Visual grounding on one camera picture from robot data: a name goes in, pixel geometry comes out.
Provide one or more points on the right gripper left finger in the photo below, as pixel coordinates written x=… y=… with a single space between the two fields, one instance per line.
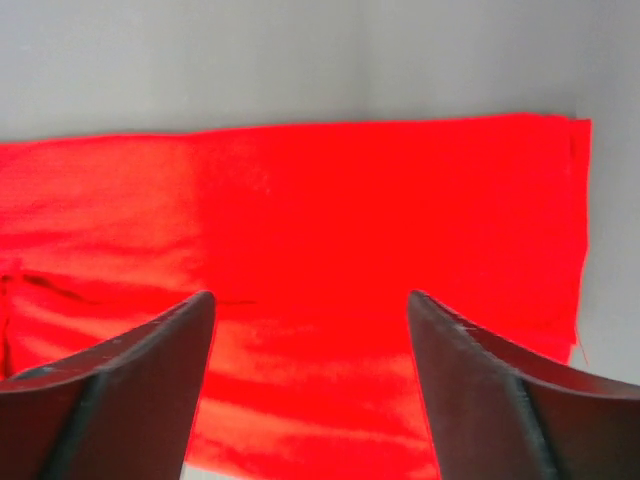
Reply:
x=122 y=409

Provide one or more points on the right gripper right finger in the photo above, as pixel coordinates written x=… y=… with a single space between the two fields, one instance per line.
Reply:
x=497 y=410

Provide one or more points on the red t shirt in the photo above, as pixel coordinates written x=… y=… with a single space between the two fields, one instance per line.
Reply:
x=311 y=238

